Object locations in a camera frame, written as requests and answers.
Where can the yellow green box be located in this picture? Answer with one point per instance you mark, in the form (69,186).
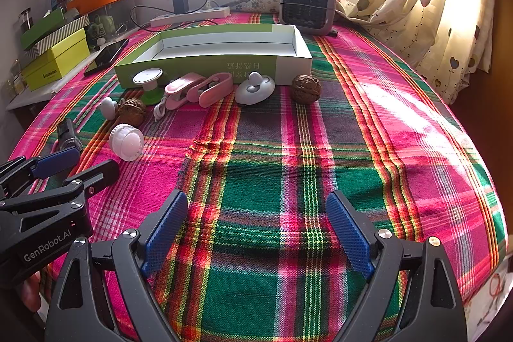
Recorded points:
(57,61)

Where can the small white egg-shaped knob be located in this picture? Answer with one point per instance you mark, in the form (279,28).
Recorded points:
(108,108)

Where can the heart pattern curtain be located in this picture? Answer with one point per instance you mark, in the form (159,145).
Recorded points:
(445,41)

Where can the floral pillow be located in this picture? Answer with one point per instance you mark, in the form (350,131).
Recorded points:
(256,6)

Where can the striped box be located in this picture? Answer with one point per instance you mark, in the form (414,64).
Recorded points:
(58,35)

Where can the white ribbed round cap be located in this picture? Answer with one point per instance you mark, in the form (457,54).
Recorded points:
(126,142)

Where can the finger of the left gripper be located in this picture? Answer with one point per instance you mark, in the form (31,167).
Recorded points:
(19,173)
(82,185)

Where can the brown walnut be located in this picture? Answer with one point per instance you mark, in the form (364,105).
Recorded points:
(131,111)
(305,89)

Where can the black charger with cable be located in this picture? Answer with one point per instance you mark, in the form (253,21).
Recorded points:
(179,7)

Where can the person's left hand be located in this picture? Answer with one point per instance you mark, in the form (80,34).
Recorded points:
(30,292)

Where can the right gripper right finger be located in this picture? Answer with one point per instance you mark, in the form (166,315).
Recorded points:
(432,307)

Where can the black smartphone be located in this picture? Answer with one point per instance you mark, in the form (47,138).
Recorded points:
(106,57)

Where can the green and white tray box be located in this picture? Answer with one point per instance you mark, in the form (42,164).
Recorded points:
(274,50)

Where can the plaid bed cover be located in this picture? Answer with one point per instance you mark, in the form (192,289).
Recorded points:
(256,259)

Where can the white panda face toy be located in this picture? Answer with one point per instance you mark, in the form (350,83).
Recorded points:
(255,89)

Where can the black rectangular device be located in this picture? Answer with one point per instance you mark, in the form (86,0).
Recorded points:
(67,136)

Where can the dark green box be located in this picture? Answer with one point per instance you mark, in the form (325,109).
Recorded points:
(42,28)

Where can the white power strip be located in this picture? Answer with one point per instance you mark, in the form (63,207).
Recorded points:
(170,19)

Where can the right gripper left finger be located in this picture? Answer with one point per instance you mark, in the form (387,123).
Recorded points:
(80,308)

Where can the grey mini heater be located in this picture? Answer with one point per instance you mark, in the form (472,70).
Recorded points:
(313,17)

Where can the pink clip device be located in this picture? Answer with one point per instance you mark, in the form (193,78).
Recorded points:
(175,94)
(211,90)

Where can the white disc on green base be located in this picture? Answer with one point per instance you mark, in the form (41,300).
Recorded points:
(148,81)

